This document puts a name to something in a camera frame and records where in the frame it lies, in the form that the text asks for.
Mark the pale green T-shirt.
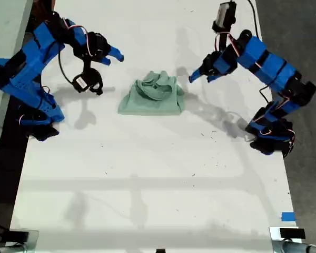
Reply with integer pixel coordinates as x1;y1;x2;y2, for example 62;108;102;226
117;70;186;116

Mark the pale side table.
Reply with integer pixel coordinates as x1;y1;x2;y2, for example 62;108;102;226
0;0;34;169

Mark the short blue tape strip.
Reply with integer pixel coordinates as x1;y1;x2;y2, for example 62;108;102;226
281;211;297;222

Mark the small black box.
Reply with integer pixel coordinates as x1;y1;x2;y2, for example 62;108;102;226
8;230;30;244
279;228;307;239

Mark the grey metal pipe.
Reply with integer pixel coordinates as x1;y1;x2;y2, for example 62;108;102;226
280;240;316;253
0;245;26;253

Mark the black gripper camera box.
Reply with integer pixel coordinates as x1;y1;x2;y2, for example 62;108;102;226
72;67;104;96
212;1;238;34

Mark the black camera cable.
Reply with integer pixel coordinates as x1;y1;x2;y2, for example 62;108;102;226
58;49;76;84
246;0;261;38

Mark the metal table bracket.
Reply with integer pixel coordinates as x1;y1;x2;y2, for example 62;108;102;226
4;229;41;253
269;226;308;253

